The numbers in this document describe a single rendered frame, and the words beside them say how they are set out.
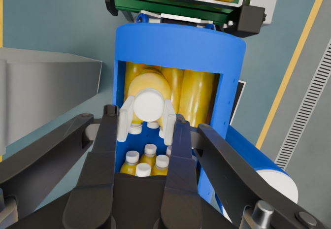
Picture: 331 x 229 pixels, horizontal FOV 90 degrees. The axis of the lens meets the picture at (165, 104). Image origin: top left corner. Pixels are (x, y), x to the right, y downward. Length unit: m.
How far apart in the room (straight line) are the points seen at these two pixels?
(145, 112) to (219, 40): 0.16
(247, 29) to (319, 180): 2.35
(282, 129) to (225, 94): 1.79
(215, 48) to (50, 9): 1.57
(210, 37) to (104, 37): 1.34
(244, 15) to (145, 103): 0.43
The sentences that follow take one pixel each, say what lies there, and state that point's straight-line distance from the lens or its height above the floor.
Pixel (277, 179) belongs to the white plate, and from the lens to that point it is 0.74.
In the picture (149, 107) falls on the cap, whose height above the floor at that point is 1.30.
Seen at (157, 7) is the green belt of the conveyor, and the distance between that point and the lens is 0.62.
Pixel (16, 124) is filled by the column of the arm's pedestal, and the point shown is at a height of 0.90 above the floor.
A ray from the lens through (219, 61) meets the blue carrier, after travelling 0.29.
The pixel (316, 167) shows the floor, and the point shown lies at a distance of 2.59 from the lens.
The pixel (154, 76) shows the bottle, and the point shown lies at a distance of 0.25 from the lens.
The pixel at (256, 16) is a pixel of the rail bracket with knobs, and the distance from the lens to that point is 0.59.
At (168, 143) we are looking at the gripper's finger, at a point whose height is 1.36.
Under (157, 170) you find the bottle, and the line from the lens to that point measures 0.52.
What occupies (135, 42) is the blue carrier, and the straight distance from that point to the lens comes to 0.30.
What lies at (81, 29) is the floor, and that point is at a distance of 1.63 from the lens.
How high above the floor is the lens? 1.50
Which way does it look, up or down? 75 degrees down
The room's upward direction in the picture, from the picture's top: 167 degrees clockwise
